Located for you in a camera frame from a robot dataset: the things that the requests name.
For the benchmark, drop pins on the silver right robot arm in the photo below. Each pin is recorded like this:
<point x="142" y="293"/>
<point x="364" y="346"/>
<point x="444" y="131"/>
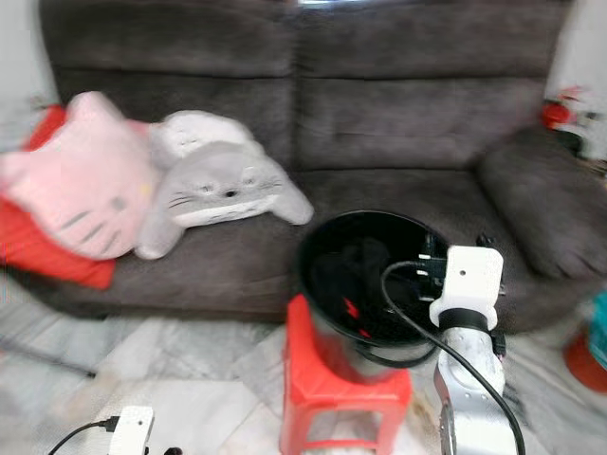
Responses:
<point x="474" y="408"/>

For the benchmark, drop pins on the black round bin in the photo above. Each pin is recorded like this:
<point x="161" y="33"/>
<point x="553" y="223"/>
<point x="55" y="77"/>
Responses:
<point x="341" y="232"/>

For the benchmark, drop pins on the dark grey sofa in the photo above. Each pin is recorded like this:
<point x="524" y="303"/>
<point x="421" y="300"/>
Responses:
<point x="417" y="123"/>

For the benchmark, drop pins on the red plastic stool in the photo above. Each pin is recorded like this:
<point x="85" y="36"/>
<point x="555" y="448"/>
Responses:
<point x="327" y="398"/>

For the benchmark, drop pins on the red cushion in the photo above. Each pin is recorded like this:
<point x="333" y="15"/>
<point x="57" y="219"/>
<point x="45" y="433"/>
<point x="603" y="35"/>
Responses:
<point x="38" y="256"/>

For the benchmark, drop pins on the red round stool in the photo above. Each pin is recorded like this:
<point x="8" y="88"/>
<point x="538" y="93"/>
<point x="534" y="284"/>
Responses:
<point x="583" y="365"/>

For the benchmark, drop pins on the red fire extinguisher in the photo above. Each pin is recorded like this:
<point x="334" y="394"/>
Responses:
<point x="555" y="114"/>

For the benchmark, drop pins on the white lace side table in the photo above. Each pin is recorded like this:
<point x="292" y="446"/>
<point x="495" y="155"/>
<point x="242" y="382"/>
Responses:
<point x="19" y="128"/>

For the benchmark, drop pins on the pink cat face pillow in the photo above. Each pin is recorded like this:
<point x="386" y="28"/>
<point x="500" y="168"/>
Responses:
<point x="85" y="185"/>

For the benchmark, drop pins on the white grey totoro plush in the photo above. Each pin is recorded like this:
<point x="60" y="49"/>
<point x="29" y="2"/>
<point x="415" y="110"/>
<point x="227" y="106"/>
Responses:
<point x="199" y="133"/>

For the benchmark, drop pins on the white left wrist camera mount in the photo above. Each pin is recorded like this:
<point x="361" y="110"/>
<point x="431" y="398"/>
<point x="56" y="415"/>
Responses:
<point x="133" y="431"/>

